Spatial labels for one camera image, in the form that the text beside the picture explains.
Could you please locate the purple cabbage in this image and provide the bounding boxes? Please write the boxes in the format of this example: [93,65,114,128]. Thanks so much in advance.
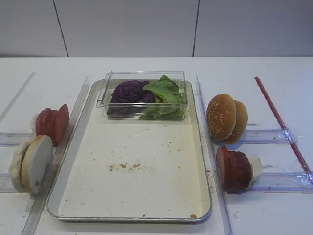
[107,80,155,118]

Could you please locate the bun top rear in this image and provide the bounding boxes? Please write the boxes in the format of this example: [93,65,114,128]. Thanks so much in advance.
[223,100,248,144]

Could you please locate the red plastic strip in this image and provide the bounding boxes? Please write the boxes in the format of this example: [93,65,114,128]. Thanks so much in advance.
[254,76,313,184]

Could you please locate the middle tomato slice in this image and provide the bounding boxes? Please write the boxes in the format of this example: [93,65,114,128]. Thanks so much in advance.
[46,110,59,140]

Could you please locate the clear holder lower right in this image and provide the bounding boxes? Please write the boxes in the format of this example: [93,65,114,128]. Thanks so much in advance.
[247,172,313,193]

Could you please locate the clear rail right of tray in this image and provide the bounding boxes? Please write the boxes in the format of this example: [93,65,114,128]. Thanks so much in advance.
[195,75,233,235]

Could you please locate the clear holder upper right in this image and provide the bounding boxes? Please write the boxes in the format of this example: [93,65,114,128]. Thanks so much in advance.
[238,128,297,144]

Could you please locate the white cheese piece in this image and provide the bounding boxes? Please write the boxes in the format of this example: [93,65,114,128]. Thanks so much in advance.
[247,154,263,183]

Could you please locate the clear far left strip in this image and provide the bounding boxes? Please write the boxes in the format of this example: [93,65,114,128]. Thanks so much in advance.
[0,72,36,122]

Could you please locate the front red meat patty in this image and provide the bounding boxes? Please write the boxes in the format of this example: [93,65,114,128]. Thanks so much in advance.
[216,146,230,189]

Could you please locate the green lettuce leaves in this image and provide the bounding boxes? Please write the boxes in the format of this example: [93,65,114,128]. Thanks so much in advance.
[140,75,185,120]

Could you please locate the metal baking tray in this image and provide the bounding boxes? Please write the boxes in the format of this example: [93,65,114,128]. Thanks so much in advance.
[47,80,212,223]

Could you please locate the clear plastic container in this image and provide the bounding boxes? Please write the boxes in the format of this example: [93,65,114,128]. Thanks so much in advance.
[97,71,188,120]

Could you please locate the sesame bun top front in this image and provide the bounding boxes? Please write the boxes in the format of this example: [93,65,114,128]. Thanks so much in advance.
[206,93,236,141]

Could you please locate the bun slice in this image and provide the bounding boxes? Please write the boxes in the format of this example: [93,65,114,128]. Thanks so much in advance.
[21,135,53,195]
[9,141,31,193]

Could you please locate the clear holder upper left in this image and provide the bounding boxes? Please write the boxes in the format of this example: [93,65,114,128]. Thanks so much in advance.
[0,132,36,147]

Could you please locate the clear holder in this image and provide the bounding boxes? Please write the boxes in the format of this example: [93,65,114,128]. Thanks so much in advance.
[0,173,17,193]
[238,128,297,144]
[0,132,36,147]
[247,172,313,193]

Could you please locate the clear holder lower left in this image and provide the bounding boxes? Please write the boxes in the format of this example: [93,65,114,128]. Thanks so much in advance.
[0,173,17,193]

